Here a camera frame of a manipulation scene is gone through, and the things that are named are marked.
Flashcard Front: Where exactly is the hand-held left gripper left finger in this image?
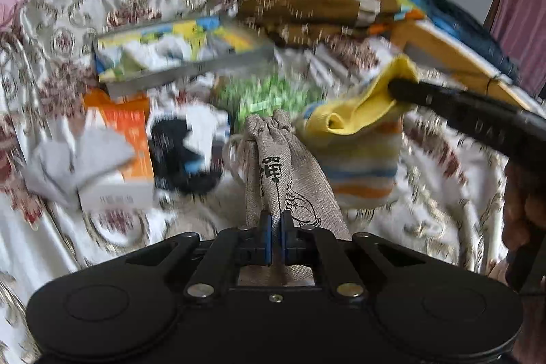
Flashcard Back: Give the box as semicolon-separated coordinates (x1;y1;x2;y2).
124;210;272;303

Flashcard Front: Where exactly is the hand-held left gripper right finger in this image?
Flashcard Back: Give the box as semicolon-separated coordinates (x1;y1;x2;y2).
281;210;427;303

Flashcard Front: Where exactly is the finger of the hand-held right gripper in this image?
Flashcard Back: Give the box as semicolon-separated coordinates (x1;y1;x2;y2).
388;78;465;126

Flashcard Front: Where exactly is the linen drawstring pouch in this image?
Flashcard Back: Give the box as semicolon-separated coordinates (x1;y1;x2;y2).
222;109;353;288

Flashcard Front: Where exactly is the yellow striped sock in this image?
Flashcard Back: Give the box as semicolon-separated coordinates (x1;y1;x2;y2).
296;55;421;209

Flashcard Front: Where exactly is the black and white sock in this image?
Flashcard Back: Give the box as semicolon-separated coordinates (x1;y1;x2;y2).
147;117;225;194

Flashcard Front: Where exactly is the grey metal tray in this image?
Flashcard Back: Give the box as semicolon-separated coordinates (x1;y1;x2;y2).
93;16;276;96

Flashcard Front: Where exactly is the grey sock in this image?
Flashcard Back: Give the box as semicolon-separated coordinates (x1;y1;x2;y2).
23;125;137;209

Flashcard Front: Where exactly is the person's right hand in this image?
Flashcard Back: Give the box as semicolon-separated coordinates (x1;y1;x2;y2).
501;159;546;275

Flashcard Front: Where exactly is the dark blue cloth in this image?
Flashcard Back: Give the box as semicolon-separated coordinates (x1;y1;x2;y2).
420;0;519;83

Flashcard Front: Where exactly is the floral satin blanket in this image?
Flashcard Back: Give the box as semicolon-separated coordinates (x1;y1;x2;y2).
0;0;546;364

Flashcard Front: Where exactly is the pink curtain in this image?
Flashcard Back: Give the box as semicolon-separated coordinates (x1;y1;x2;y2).
490;0;546;85

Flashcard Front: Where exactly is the clear bag of green pieces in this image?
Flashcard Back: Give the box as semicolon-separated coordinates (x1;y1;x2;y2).
211;74;329;126

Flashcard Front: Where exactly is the orange and white box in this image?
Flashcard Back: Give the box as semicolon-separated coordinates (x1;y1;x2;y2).
79;89;155;213

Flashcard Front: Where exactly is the wooden bed frame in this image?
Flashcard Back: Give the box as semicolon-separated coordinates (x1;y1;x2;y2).
390;19;534;111

